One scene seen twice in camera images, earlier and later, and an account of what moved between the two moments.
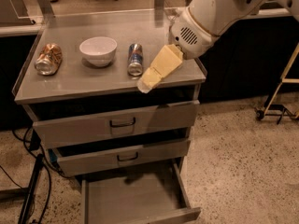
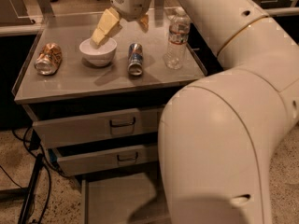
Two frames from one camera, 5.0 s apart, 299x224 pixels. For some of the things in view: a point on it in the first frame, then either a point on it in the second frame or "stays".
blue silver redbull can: (135, 59) stays
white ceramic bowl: (98, 51) stays
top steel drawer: (65, 123) stays
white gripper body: (193, 34) -> (132, 4)
